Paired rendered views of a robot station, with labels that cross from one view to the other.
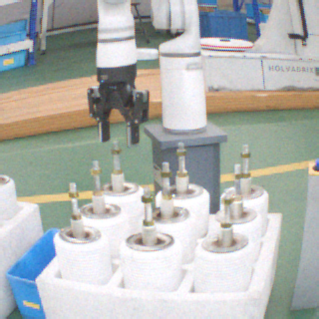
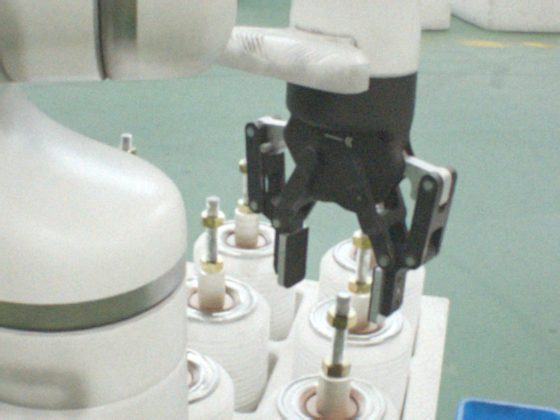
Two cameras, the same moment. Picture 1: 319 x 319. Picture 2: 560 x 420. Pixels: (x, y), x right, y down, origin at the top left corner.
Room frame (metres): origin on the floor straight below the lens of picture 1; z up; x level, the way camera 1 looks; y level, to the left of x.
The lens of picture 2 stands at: (1.72, 0.00, 0.61)
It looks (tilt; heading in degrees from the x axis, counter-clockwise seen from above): 24 degrees down; 176
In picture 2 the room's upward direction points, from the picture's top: 3 degrees clockwise
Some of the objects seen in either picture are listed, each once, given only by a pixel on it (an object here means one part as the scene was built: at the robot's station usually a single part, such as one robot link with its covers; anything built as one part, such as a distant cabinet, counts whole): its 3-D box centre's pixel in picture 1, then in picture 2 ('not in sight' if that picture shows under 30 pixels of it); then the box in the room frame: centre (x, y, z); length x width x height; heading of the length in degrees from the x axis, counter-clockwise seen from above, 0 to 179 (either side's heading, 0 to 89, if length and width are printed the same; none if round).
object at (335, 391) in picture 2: (118, 182); (333, 390); (1.23, 0.08, 0.26); 0.02 x 0.02 x 0.03
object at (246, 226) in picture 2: (149, 234); (246, 227); (0.97, 0.02, 0.26); 0.02 x 0.02 x 0.03
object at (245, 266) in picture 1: (222, 288); not in sight; (0.94, -0.09, 0.16); 0.10 x 0.10 x 0.18
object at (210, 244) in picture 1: (225, 243); not in sight; (0.94, -0.09, 0.25); 0.08 x 0.08 x 0.01
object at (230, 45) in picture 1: (225, 44); not in sight; (3.28, -0.36, 0.29); 0.30 x 0.30 x 0.06
